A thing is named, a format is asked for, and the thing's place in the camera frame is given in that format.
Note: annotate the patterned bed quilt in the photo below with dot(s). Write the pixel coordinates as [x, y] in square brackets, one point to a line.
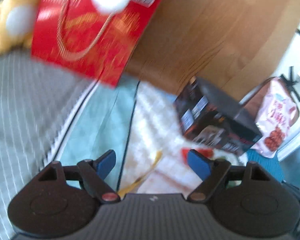
[47, 114]

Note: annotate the pink twisted snack bag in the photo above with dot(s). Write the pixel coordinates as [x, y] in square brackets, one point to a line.
[276, 115]

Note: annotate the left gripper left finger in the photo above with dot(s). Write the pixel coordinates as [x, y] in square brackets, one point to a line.
[93, 174]

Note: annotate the clear yellow snack wrapper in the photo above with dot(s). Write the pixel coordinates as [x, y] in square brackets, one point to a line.
[122, 192]

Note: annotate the black sheep print box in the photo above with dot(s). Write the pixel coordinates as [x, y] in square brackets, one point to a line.
[209, 116]

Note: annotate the black tape strips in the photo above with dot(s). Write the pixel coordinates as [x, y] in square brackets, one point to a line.
[291, 75]

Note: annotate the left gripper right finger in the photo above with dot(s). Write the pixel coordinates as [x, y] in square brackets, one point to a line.
[211, 172]

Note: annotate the blue patterned blanket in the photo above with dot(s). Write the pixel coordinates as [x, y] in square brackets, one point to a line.
[271, 165]

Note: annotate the red gift box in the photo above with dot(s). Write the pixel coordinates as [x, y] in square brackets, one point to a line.
[74, 35]

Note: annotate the red spicy snack packet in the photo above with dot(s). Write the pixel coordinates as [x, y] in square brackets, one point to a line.
[207, 152]

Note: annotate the wooden headboard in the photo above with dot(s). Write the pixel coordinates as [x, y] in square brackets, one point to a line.
[234, 44]

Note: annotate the yellow duck plush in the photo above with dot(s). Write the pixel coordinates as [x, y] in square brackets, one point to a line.
[17, 19]

